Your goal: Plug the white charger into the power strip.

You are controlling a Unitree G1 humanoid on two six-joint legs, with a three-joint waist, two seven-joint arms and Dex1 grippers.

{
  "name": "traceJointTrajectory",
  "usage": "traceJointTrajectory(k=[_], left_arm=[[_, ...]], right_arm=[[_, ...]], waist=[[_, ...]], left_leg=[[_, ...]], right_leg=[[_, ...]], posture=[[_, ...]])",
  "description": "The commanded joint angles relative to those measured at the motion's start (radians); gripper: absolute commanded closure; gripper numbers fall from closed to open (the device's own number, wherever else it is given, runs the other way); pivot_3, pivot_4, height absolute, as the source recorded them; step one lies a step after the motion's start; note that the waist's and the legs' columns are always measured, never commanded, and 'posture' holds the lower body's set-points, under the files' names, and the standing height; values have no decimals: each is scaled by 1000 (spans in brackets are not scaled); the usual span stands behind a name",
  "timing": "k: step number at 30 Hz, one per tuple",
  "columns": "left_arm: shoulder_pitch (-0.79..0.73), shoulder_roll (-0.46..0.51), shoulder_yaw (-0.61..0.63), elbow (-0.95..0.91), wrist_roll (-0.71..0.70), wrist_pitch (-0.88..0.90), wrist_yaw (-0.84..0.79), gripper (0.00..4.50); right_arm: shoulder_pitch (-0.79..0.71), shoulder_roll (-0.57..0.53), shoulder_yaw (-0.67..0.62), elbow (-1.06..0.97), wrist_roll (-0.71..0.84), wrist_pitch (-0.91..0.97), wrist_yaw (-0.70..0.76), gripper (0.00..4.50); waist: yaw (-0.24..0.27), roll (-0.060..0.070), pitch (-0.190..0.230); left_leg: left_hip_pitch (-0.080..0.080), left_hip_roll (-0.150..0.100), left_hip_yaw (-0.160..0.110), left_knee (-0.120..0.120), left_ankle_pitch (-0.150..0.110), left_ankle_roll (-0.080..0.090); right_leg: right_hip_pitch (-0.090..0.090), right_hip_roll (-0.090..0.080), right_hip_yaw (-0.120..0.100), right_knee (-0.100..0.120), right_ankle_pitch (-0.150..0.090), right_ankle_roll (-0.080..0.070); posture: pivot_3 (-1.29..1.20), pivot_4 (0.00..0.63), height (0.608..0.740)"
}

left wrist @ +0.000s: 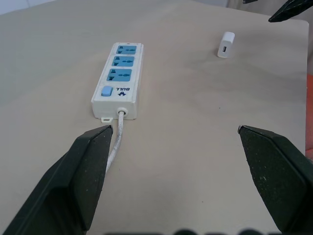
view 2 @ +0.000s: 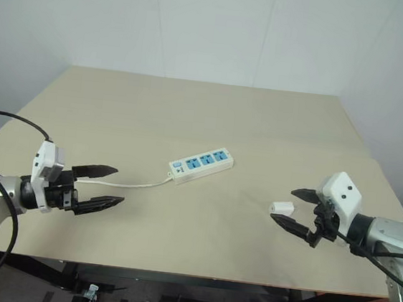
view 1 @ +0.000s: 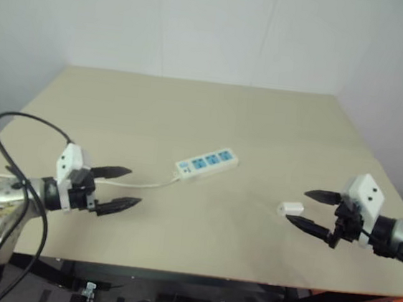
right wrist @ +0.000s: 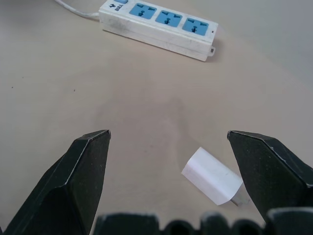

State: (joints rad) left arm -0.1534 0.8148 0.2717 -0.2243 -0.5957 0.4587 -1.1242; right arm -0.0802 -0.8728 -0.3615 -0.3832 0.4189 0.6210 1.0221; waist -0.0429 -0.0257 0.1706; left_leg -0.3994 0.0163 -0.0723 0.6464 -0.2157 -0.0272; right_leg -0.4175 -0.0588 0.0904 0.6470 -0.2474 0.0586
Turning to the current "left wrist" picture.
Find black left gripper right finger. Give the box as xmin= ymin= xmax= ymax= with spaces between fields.
xmin=237 ymin=124 xmax=313 ymax=235

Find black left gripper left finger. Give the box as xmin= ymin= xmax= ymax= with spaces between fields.
xmin=0 ymin=124 xmax=114 ymax=235

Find white USB charger plug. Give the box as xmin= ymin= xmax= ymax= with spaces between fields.
xmin=217 ymin=31 xmax=236 ymax=60

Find white power strip blue sockets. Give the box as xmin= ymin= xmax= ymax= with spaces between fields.
xmin=90 ymin=42 xmax=145 ymax=123

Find orange-red object beside table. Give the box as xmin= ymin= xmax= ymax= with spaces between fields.
xmin=304 ymin=73 xmax=313 ymax=160

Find white power strip cable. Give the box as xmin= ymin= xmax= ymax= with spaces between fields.
xmin=106 ymin=107 xmax=129 ymax=172

